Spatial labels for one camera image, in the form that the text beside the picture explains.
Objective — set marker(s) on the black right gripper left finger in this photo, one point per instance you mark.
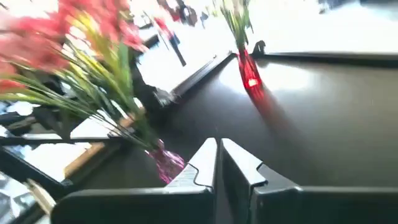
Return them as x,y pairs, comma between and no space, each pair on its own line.
155,205

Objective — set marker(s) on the white artificial flower bunch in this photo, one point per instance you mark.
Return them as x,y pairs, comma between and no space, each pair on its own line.
239,28

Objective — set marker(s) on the black table mat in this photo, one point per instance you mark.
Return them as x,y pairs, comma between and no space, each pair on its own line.
311,124

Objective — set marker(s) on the black table clamp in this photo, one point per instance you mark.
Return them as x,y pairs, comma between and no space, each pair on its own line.
259,49

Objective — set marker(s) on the red glass vase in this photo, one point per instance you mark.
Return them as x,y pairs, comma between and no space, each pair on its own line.
250,74

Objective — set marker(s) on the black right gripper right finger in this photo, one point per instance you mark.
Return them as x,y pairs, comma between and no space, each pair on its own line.
295,205

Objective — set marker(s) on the pink artificial flower bunch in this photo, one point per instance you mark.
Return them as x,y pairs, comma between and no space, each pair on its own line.
93,81

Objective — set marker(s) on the purple glass vase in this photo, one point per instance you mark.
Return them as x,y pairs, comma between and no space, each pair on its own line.
168,161

